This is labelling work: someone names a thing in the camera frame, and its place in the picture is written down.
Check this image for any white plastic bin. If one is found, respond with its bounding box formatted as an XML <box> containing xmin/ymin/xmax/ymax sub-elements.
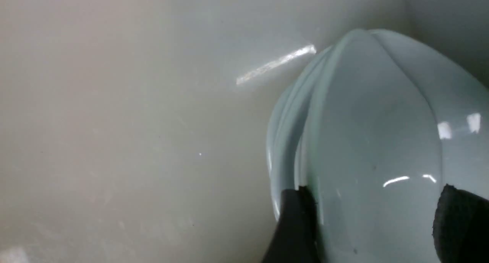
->
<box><xmin>0</xmin><ymin>0</ymin><xmax>488</xmax><ymax>263</ymax></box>

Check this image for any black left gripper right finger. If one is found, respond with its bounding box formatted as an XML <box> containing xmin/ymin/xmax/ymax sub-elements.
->
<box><xmin>432</xmin><ymin>184</ymin><xmax>489</xmax><ymax>263</ymax></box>

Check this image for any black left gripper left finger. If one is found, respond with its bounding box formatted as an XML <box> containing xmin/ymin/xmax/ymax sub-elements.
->
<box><xmin>262</xmin><ymin>186</ymin><xmax>319</xmax><ymax>263</ymax></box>

